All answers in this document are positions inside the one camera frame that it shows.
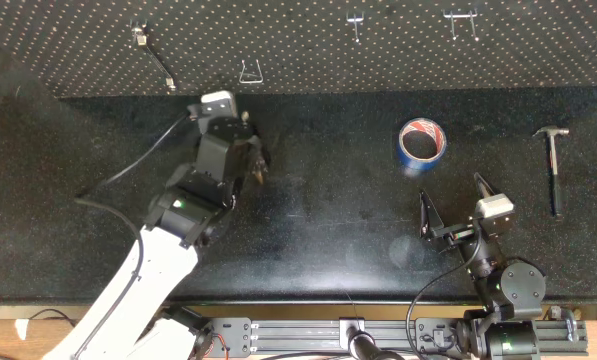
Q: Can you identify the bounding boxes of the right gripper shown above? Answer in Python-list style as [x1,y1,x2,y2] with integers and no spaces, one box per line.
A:
[418,172,499,252]

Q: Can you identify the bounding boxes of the roll of blue tape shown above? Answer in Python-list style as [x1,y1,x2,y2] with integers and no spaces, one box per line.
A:
[397,117,448,174]

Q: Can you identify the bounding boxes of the black and white pliers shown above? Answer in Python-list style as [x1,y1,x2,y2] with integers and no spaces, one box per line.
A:
[240,110,273,186]

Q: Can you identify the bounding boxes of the black pegboard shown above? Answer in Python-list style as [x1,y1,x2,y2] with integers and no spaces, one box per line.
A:
[0,0,597,99]

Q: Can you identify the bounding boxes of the hammer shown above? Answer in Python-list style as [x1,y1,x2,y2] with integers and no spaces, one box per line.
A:
[532,125,571,219]

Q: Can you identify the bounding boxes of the wrench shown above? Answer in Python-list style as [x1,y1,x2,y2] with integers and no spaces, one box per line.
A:
[131,27,178,94]

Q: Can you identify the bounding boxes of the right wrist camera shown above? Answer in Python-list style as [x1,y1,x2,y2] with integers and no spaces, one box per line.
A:
[473,193,517,221]

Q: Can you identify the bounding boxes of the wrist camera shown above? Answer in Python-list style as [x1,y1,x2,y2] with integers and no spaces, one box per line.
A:
[473,193,517,221]
[199,90,239,119]

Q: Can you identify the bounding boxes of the black cable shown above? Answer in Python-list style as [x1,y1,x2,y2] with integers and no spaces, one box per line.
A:
[405,227,484,360]
[73,113,192,251]

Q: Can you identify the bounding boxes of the mounting rail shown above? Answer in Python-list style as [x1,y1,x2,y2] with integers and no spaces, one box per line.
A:
[192,304,592,360]

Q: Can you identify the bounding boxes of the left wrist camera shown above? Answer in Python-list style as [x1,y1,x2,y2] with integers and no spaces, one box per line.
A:
[199,90,239,119]

